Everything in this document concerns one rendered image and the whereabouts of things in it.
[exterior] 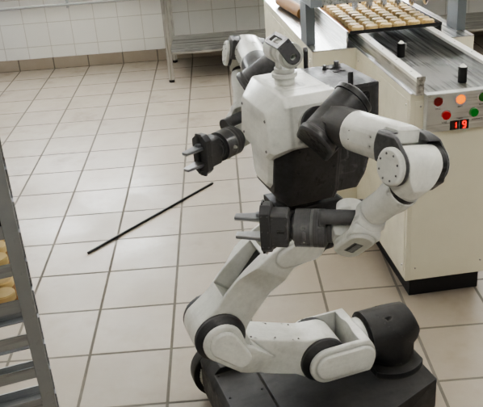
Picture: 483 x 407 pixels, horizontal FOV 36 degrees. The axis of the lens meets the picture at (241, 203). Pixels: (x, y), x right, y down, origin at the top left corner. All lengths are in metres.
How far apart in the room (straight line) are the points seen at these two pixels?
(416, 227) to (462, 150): 0.33
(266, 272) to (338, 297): 1.08
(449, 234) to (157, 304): 1.18
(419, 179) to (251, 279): 0.67
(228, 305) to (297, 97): 0.60
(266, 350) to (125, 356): 0.81
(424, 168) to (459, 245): 1.52
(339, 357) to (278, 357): 0.18
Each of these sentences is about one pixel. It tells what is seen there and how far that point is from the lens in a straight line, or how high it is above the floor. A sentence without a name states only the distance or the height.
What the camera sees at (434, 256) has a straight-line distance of 2.98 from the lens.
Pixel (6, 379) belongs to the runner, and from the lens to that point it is 1.83.
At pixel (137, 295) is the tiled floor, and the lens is 3.17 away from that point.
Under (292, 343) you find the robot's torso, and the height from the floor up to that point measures 0.36.
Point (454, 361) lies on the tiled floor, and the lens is 2.75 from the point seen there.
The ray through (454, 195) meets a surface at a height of 0.43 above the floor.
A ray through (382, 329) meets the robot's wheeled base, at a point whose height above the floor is 0.33.
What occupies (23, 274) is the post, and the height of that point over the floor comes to 0.87.
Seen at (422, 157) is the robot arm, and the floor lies 1.09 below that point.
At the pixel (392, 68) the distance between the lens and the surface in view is 2.87.
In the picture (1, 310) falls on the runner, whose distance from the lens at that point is 1.73.
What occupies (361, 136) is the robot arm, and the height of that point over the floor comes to 1.09.
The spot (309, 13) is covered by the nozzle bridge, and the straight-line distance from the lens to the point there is 3.34.
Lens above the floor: 1.66
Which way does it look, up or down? 26 degrees down
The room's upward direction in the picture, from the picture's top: 4 degrees counter-clockwise
